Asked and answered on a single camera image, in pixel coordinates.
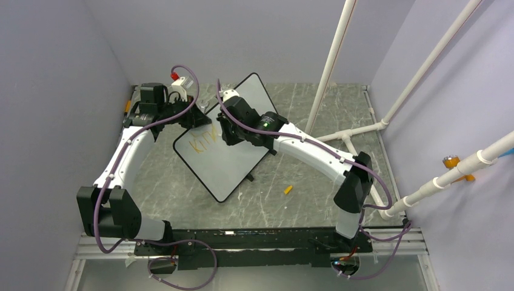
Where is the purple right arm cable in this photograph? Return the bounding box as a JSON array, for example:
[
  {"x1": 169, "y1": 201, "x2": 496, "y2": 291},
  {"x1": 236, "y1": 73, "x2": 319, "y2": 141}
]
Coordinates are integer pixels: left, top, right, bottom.
[{"x1": 216, "y1": 78, "x2": 412, "y2": 281}]

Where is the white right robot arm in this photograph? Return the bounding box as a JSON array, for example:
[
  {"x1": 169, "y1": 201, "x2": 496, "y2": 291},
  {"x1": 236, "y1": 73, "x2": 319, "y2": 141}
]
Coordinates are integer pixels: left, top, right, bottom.
[{"x1": 216, "y1": 95, "x2": 374, "y2": 252}]

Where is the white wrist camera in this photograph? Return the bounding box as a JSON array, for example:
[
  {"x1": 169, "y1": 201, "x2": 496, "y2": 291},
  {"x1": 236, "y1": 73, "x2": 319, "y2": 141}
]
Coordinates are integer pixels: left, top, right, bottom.
[
  {"x1": 170, "y1": 72, "x2": 194, "y2": 101},
  {"x1": 221, "y1": 89, "x2": 240, "y2": 102}
]

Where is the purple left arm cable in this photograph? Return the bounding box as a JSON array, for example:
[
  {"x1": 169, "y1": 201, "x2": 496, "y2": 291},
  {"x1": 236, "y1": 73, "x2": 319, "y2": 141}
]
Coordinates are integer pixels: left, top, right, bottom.
[{"x1": 93, "y1": 64, "x2": 218, "y2": 291}]

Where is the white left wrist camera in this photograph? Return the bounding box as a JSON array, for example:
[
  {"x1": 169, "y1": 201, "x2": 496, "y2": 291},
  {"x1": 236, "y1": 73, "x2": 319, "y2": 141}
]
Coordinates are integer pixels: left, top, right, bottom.
[{"x1": 170, "y1": 72, "x2": 194, "y2": 101}]

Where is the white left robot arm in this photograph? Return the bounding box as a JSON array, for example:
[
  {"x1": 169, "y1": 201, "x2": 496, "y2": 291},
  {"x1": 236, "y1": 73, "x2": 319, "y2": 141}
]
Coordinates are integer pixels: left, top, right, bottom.
[{"x1": 76, "y1": 78, "x2": 212, "y2": 255}]

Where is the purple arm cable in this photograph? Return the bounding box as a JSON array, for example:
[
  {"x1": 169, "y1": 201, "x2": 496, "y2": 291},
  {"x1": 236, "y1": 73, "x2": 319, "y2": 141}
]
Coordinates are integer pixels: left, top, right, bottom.
[
  {"x1": 216, "y1": 78, "x2": 412, "y2": 281},
  {"x1": 93, "y1": 64, "x2": 218, "y2": 291}
]

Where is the white pvc pipe frame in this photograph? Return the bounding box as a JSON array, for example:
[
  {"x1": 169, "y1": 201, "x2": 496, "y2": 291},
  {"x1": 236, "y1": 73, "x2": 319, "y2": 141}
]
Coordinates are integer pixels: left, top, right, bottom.
[{"x1": 318, "y1": 1, "x2": 513, "y2": 220}]

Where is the yellow handled tool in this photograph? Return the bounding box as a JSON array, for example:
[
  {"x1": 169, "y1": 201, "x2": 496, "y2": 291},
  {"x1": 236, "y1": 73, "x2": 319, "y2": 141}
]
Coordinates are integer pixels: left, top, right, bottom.
[{"x1": 124, "y1": 100, "x2": 132, "y2": 116}]

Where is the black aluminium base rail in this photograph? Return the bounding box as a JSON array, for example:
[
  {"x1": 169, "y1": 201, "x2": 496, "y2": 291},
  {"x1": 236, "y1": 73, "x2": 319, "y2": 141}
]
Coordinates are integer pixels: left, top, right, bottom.
[{"x1": 74, "y1": 227, "x2": 429, "y2": 270}]

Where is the silver open-end wrench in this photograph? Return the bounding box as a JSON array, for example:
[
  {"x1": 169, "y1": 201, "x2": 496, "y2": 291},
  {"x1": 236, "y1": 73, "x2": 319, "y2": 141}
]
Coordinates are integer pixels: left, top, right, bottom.
[{"x1": 199, "y1": 101, "x2": 209, "y2": 112}]

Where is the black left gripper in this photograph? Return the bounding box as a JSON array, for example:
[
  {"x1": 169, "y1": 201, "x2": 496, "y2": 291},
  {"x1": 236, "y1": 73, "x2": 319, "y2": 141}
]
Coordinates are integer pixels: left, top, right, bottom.
[{"x1": 159, "y1": 95, "x2": 212, "y2": 130}]

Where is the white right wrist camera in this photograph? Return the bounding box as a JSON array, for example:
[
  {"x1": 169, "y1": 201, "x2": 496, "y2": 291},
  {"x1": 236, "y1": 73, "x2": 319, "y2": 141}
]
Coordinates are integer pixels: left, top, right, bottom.
[{"x1": 221, "y1": 89, "x2": 240, "y2": 102}]

